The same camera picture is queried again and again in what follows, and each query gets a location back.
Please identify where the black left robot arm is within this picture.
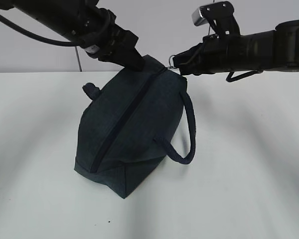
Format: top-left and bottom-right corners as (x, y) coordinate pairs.
(8, 0), (145, 71)

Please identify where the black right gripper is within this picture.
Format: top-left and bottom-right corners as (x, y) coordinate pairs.
(173, 34), (231, 76)

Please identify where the silver zipper pull ring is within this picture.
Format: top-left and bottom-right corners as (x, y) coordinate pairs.
(167, 54), (177, 70)

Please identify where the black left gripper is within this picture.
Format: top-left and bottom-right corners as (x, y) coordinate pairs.
(76, 7), (145, 70)

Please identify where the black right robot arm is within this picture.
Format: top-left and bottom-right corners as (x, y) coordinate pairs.
(173, 20), (299, 75)

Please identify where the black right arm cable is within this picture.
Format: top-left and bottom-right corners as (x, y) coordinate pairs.
(225, 69), (264, 83)

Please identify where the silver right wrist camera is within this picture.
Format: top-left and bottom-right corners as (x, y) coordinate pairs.
(191, 1), (241, 38)

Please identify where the dark blue insulated lunch bag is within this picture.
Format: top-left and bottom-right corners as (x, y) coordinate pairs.
(74, 55), (196, 198)

